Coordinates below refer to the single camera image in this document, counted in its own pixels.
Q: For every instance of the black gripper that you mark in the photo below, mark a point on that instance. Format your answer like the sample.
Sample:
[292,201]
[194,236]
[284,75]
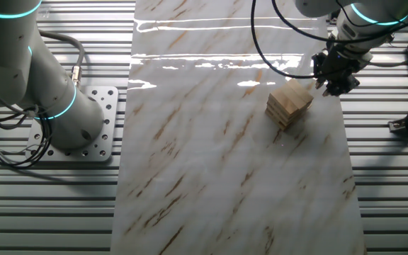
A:
[340,69]

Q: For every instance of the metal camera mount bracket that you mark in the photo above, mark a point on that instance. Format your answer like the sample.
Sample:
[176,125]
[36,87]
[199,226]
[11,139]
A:
[399,125]

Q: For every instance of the white marble pattern sheet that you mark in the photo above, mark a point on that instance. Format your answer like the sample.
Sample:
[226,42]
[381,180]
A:
[207,159]

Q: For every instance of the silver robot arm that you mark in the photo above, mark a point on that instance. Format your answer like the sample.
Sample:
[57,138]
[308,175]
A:
[66,113]

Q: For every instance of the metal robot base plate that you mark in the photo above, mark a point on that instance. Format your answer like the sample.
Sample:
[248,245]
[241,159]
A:
[108,106]

